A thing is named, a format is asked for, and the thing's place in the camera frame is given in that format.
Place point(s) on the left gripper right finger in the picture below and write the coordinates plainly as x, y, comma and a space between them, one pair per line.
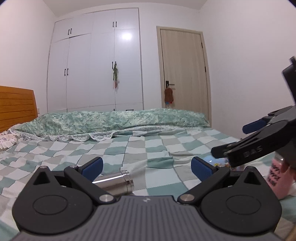
233, 202

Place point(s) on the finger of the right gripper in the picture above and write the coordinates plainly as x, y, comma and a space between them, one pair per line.
258, 124
264, 141

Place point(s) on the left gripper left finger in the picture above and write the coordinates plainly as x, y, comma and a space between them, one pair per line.
56, 202

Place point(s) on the blue cartoon sticker cup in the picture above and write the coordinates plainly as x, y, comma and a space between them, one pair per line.
213, 163

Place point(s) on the pink steel-rimmed cup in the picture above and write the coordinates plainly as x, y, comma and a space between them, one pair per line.
279, 182

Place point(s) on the stainless steel cylinder cup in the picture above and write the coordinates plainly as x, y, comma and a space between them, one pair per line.
116, 184

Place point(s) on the checkered green bed blanket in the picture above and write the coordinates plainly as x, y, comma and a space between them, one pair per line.
160, 163

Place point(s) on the green floral quilt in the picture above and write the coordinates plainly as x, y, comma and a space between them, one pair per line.
99, 126

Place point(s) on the purple floral pillow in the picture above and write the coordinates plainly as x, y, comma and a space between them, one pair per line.
7, 141

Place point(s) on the beige wooden door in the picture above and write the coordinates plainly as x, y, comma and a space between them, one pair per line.
183, 61

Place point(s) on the wooden headboard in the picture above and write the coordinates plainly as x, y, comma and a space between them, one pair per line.
17, 105

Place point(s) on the green hanging ornament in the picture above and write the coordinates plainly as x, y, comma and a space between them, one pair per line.
115, 75

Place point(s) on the white wardrobe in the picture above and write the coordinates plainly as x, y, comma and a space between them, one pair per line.
81, 60

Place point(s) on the black door handle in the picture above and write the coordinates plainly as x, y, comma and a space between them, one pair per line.
168, 85

